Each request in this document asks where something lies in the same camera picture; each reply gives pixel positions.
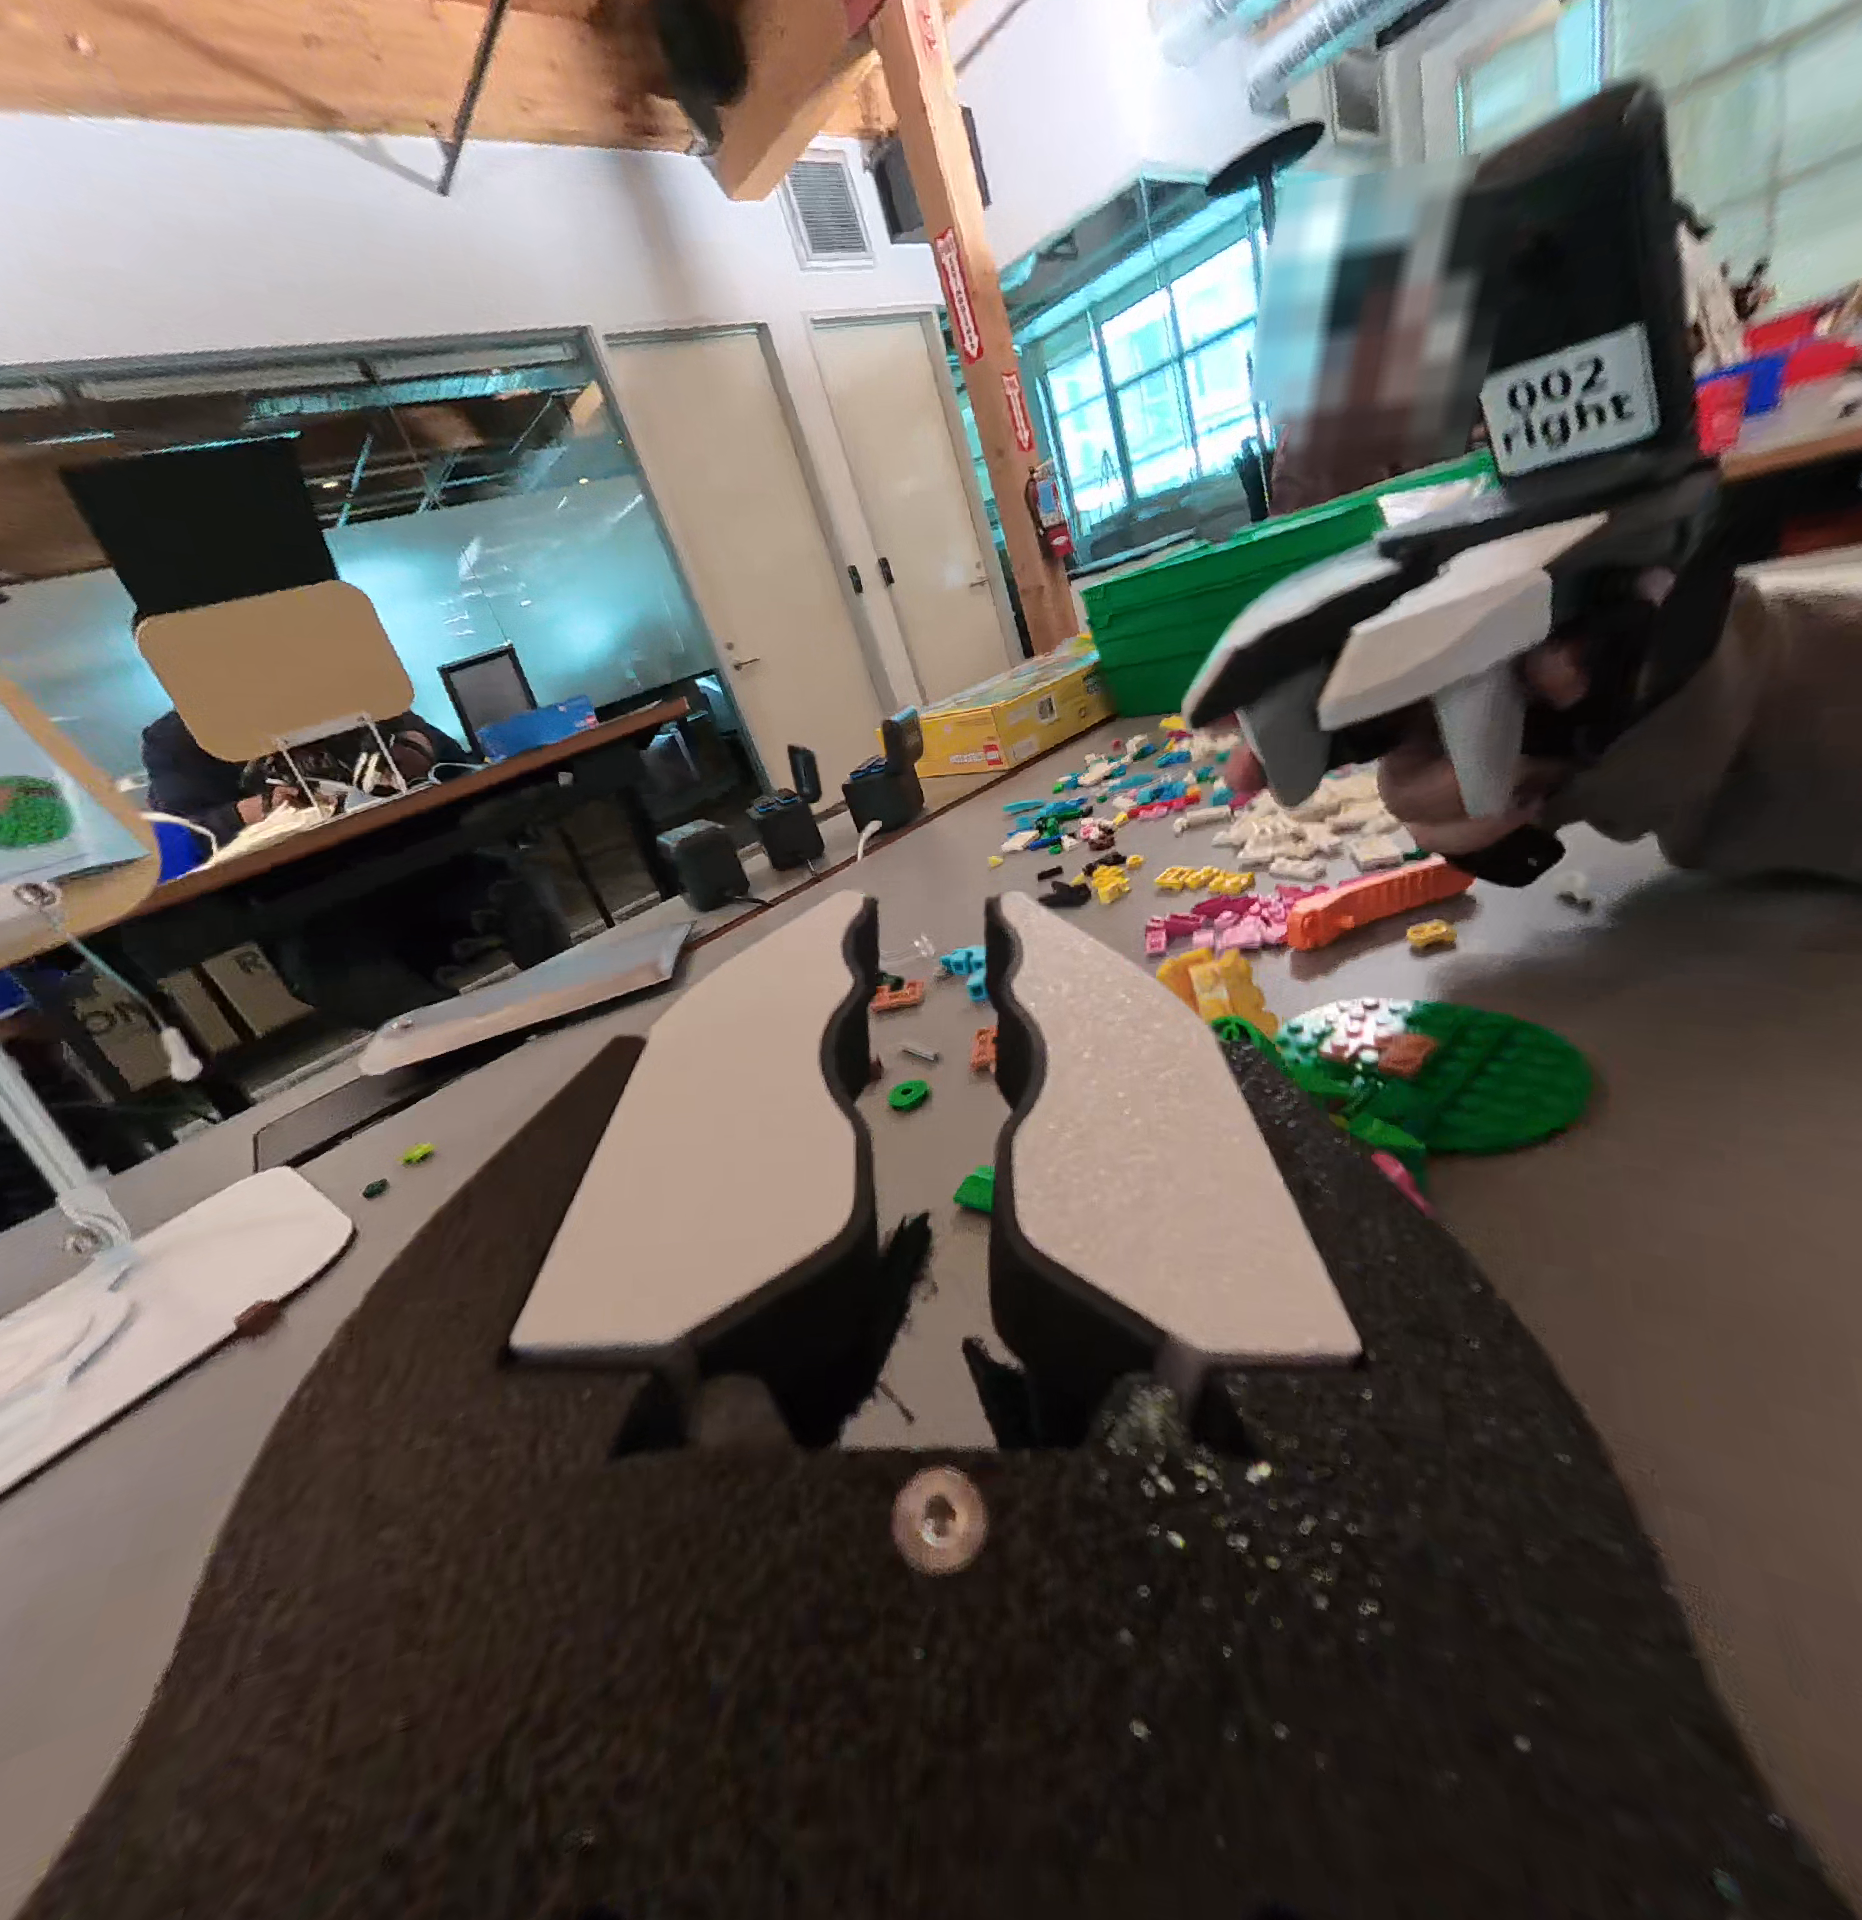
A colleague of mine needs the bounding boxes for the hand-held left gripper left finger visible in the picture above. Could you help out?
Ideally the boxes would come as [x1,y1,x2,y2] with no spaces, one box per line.
[509,891,885,1378]

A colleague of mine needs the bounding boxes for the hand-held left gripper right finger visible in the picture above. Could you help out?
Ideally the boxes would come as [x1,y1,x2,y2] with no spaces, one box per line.
[985,891,1369,1373]

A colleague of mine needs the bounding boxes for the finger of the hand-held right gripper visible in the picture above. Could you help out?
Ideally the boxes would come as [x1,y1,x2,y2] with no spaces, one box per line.
[1183,514,1610,731]
[1316,574,1559,733]

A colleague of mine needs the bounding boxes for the yellow brick flower assembly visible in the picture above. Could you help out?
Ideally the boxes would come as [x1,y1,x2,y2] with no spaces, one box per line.
[1158,949,1279,1040]

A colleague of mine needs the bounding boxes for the green brick plant model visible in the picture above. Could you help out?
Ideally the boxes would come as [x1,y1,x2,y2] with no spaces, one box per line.
[1216,998,1597,1201]

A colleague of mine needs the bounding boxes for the grey desk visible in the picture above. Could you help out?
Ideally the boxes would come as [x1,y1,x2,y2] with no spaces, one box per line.
[0,716,1862,1920]

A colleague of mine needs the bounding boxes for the person's right hand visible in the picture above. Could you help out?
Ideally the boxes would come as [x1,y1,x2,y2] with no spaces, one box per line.
[1374,638,1591,866]

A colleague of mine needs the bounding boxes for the green plastic tray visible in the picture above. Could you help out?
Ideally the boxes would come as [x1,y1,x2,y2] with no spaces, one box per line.
[1078,459,1505,719]

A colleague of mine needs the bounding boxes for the red storage bins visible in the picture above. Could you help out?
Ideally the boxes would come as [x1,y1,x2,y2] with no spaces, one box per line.
[1696,308,1862,452]

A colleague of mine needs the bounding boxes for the pile of white bricks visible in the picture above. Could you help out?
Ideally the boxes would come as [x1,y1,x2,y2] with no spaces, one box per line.
[1208,773,1421,878]

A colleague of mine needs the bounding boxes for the pile of mixed bricks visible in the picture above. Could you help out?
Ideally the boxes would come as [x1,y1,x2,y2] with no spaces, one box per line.
[991,716,1247,910]

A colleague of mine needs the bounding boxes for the cluster of pink bricks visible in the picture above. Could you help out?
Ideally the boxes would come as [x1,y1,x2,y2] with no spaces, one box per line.
[1144,886,1294,957]

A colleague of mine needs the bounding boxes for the orange curved brick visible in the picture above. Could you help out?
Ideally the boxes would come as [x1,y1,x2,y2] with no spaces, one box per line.
[1288,858,1476,952]

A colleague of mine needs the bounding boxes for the yellow brick set box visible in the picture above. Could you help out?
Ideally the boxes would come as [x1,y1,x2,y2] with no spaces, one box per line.
[879,638,1113,779]

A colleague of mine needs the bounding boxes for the black charger box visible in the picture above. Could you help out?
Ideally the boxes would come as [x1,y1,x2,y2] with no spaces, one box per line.
[745,746,828,872]
[657,821,750,912]
[846,709,930,831]

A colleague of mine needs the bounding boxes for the black round ceiling disc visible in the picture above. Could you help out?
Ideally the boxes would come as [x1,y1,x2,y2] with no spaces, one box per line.
[1208,119,1328,198]

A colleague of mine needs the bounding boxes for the white door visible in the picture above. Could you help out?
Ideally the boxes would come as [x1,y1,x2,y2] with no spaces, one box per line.
[605,323,890,752]
[806,308,1015,709]

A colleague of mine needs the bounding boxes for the wooden edged side table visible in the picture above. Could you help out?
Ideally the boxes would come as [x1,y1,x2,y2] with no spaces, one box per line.
[0,696,693,977]

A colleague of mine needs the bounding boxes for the blue box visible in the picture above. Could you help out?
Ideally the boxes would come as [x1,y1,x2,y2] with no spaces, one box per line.
[482,696,599,759]

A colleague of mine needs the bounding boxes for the cardboard box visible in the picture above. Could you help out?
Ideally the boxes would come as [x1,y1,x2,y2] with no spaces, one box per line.
[76,976,176,1089]
[198,943,315,1037]

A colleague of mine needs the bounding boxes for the small black monitor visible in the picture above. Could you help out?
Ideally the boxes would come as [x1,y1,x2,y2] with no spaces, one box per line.
[441,647,540,759]

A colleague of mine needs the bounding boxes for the wooden booklet board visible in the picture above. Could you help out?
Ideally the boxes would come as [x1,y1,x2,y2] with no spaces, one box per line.
[0,647,165,977]

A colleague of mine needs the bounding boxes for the rounded wooden board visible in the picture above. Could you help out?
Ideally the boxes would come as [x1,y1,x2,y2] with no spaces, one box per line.
[135,580,419,764]

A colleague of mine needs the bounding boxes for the black ceiling speaker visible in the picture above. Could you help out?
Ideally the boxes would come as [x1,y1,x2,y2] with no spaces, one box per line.
[653,0,754,144]

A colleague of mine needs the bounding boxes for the black panel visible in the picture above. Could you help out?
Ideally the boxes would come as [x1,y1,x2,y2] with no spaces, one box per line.
[63,436,341,618]

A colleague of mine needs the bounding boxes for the black ceiling pipe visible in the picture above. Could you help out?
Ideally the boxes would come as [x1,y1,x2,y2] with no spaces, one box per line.
[441,0,514,194]

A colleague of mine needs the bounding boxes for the silver ventilation duct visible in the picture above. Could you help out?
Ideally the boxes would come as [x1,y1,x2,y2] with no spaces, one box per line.
[1158,0,1458,110]

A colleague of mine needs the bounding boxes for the wooden post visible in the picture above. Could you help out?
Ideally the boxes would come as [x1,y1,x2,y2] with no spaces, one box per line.
[871,0,1084,654]

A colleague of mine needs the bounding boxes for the black wall speaker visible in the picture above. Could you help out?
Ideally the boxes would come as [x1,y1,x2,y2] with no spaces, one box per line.
[871,104,993,242]

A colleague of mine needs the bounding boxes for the wall vent grille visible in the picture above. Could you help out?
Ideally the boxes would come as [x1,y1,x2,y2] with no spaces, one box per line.
[781,147,881,273]

